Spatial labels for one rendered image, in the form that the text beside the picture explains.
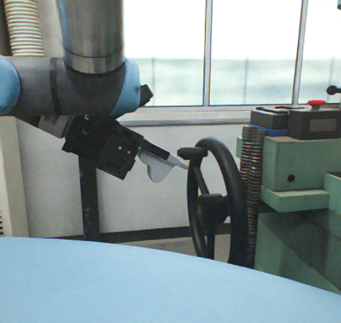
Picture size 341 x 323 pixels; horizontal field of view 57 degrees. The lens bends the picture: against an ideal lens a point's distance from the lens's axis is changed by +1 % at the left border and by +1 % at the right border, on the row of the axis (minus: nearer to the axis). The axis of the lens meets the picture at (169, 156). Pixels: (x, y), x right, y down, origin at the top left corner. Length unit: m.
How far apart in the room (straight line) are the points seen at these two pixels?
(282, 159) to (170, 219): 1.62
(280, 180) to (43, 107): 0.39
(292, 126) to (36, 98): 0.41
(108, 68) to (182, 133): 1.60
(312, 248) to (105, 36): 0.52
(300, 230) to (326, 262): 0.08
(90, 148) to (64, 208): 1.55
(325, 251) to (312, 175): 0.14
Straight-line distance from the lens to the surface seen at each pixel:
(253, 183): 0.60
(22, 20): 1.77
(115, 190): 2.01
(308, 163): 0.59
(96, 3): 0.34
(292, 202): 0.57
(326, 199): 0.61
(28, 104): 0.43
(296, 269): 0.74
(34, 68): 0.42
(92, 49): 0.36
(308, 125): 0.58
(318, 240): 0.66
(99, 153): 0.53
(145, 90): 0.53
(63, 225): 2.12
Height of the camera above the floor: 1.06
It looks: 14 degrees down
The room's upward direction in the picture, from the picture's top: straight up
